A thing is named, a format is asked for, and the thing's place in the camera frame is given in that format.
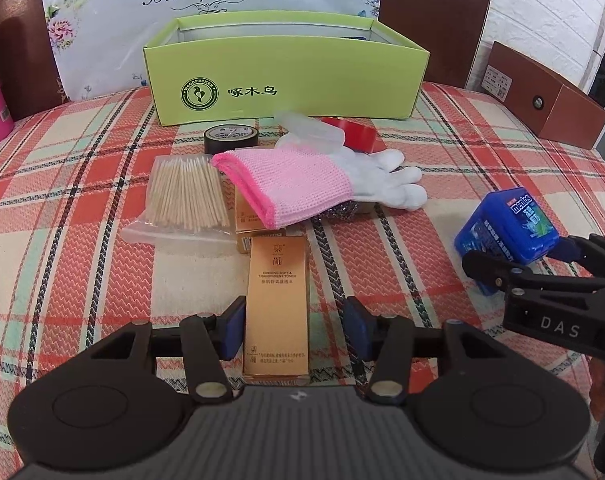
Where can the black tape roll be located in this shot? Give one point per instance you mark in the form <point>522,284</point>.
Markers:
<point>230,136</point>

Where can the bag of cotton swabs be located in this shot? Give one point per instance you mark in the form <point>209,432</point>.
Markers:
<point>182,195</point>

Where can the light green cardboard box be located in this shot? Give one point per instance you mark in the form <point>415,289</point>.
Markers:
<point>307,85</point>

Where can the plaid bed sheet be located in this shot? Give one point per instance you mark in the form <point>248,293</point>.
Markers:
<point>82,285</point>

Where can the person's right hand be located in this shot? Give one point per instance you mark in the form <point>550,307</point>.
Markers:
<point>604,385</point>

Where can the brown cardboard box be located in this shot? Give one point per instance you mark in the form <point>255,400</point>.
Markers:
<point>542,105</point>

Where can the brown wooden headboard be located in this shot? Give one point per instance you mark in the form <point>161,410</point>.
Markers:
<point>427,20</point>

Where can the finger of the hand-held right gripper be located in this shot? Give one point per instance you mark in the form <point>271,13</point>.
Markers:
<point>492,272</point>
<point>567,250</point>

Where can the steel wool scourer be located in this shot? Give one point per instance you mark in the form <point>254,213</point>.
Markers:
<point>347,208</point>

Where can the blue plastic gum container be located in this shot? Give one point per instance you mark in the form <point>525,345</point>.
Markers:
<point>502,225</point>

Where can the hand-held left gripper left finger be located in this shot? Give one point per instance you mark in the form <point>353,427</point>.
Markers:
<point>235,330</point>

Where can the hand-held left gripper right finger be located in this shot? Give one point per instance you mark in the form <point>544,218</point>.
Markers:
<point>356,327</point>

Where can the pink white work glove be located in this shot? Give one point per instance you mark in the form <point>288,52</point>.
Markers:
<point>292,185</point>

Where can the gold cosmetic box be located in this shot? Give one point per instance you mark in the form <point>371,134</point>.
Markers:
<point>252,241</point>
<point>276,300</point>
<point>245,212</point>

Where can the red tape roll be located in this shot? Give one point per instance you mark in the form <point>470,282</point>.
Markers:
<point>362,135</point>

